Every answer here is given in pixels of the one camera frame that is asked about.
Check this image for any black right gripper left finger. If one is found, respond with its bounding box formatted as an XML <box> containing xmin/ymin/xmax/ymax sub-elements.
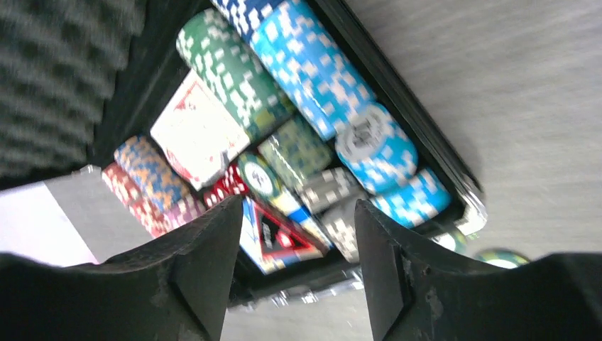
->
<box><xmin>1</xmin><ymin>196</ymin><xmax>243</xmax><ymax>340</ymax></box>

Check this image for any green chip row in case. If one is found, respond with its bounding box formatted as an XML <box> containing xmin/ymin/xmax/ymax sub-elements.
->
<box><xmin>176</xmin><ymin>8</ymin><xmax>296</xmax><ymax>141</ymax></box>

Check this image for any grey chip row in case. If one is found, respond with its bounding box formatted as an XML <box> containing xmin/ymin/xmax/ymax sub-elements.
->
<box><xmin>296</xmin><ymin>167</ymin><xmax>368</xmax><ymax>263</ymax></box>

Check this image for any blue-orange chip row in case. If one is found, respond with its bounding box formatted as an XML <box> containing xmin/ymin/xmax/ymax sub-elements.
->
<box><xmin>114</xmin><ymin>135</ymin><xmax>190</xmax><ymax>212</ymax></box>

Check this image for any row of red dice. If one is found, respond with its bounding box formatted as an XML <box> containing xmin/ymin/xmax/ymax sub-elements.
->
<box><xmin>203</xmin><ymin>164</ymin><xmax>250</xmax><ymax>208</ymax></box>

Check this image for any blue chip row in case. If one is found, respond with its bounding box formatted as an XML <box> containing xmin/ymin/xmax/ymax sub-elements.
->
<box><xmin>214</xmin><ymin>1</ymin><xmax>452</xmax><ymax>228</ymax></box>

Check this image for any purple white chip roll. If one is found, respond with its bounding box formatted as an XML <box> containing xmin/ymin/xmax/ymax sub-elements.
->
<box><xmin>164</xmin><ymin>194</ymin><xmax>207</xmax><ymax>231</ymax></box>

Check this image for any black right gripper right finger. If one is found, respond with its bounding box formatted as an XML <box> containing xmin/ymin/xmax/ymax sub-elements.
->
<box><xmin>354</xmin><ymin>200</ymin><xmax>601</xmax><ymax>340</ymax></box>

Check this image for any black poker set case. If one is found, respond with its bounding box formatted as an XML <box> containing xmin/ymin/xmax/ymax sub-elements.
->
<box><xmin>0</xmin><ymin>0</ymin><xmax>489</xmax><ymax>309</ymax></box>

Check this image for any red white chip roll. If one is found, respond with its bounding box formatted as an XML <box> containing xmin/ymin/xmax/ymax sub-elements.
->
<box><xmin>102</xmin><ymin>162</ymin><xmax>172</xmax><ymax>238</ymax></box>

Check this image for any green chip stack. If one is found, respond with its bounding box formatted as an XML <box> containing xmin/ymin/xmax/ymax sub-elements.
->
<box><xmin>258</xmin><ymin>116</ymin><xmax>333</xmax><ymax>190</ymax></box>

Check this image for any red playing card box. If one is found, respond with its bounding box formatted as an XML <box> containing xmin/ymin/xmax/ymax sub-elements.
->
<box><xmin>150</xmin><ymin>70</ymin><xmax>251</xmax><ymax>190</ymax></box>

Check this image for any green 20 chip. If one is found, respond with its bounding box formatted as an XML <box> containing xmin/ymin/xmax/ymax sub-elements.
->
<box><xmin>474</xmin><ymin>249</ymin><xmax>530</xmax><ymax>269</ymax></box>
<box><xmin>430</xmin><ymin>229</ymin><xmax>468</xmax><ymax>254</ymax></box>
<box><xmin>236</xmin><ymin>152</ymin><xmax>283</xmax><ymax>201</ymax></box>

